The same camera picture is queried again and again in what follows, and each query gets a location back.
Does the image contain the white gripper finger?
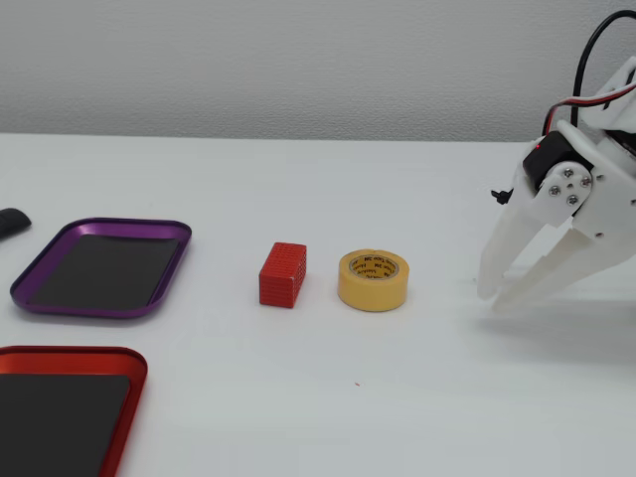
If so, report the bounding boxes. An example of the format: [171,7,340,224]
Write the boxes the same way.
[490,221,597,314]
[477,161,596,302]

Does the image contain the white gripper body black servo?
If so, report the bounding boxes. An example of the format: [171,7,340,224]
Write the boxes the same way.
[521,118,636,242]

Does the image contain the yellow masking tape roll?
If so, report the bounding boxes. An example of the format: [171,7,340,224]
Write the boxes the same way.
[337,249,409,313]

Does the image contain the red perforated rectangular block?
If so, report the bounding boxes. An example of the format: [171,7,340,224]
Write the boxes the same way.
[258,241,308,310]

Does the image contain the purple metal tray black mat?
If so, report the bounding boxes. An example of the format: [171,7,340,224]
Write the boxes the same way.
[9,217,194,320]

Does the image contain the red metal tray black mat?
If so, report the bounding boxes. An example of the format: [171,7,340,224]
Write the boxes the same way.
[0,345,149,477]

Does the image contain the black rounded object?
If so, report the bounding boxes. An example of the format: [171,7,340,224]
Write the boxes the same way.
[0,208,33,243]

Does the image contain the red white black servo wire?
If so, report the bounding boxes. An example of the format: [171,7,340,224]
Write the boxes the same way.
[542,81,636,138]

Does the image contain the thick black cable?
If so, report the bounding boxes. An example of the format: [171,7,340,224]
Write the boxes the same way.
[571,9,636,131]

